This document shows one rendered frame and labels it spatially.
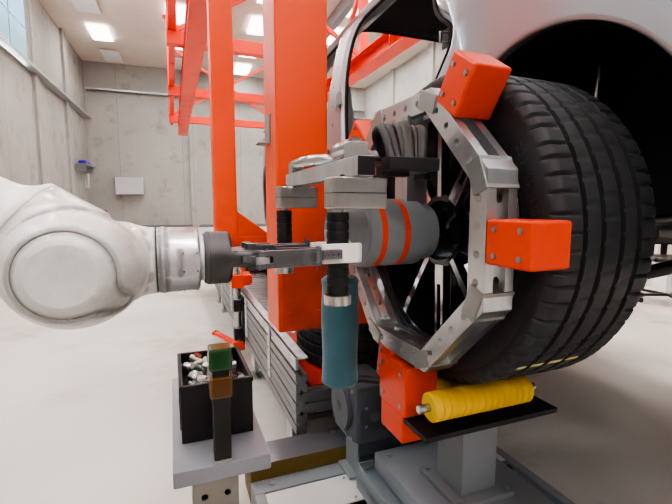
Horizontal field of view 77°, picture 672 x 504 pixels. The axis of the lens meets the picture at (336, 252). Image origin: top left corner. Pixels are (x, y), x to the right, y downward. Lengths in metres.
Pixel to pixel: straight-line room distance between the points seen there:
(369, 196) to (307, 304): 0.70
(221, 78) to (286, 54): 1.98
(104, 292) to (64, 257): 0.04
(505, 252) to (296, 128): 0.81
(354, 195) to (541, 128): 0.31
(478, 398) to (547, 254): 0.39
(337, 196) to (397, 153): 0.12
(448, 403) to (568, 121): 0.55
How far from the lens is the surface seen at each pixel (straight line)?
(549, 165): 0.73
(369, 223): 0.80
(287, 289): 1.28
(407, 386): 0.93
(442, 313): 0.97
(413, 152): 0.68
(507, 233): 0.65
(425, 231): 0.86
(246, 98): 10.13
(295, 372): 1.51
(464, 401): 0.91
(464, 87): 0.76
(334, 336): 0.98
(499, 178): 0.70
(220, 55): 3.34
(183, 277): 0.58
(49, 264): 0.39
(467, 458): 1.12
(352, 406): 1.26
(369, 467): 1.38
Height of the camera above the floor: 0.90
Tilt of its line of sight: 6 degrees down
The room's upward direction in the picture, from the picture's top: straight up
